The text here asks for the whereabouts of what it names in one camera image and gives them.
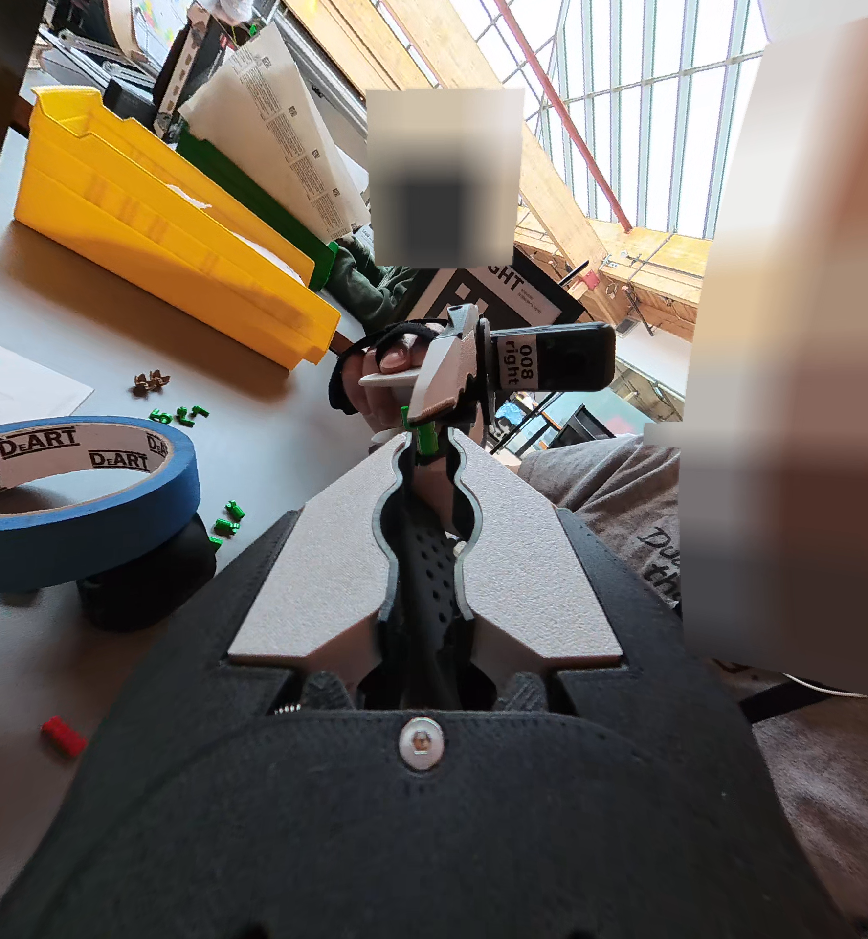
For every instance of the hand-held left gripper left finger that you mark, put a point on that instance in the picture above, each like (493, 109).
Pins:
(316, 572)

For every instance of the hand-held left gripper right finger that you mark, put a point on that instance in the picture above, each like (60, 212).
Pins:
(536, 579)

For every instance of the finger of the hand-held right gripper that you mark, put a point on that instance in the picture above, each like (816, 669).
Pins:
(445, 370)

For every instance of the green lego stem assembly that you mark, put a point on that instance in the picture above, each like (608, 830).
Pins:
(426, 440)

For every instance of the person's right forearm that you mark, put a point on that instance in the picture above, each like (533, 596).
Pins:
(437, 499)

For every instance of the brown lego flower pieces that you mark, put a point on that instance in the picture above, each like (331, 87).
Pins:
(151, 383)

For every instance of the red lego piece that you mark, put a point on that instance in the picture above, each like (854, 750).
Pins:
(63, 736)

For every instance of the lego instruction booklet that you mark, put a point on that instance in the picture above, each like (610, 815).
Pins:
(8, 381)

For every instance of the person's right hand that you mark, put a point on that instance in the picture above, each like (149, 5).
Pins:
(397, 357)

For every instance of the black cabinet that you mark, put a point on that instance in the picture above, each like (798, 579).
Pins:
(580, 429)

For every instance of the cluster of small green bricks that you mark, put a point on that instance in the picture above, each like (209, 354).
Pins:
(226, 527)

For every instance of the person's grey printed t-shirt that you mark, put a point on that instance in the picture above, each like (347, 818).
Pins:
(602, 477)

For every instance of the black rounded case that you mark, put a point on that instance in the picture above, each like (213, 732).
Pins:
(148, 587)

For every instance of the white crumpled paper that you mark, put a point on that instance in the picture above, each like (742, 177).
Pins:
(265, 253)

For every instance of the blue masking tape roll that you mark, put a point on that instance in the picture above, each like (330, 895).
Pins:
(111, 506)

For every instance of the green plastic bin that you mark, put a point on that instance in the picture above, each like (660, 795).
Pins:
(258, 198)

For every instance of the red ceiling pipe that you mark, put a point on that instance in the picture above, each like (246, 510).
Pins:
(551, 95)

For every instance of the yellow plastic bin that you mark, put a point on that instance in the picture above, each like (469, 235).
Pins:
(148, 220)

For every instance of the black printed cardboard box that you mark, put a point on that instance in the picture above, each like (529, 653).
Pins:
(192, 66)

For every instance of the black storage box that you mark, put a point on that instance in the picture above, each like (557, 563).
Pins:
(129, 95)

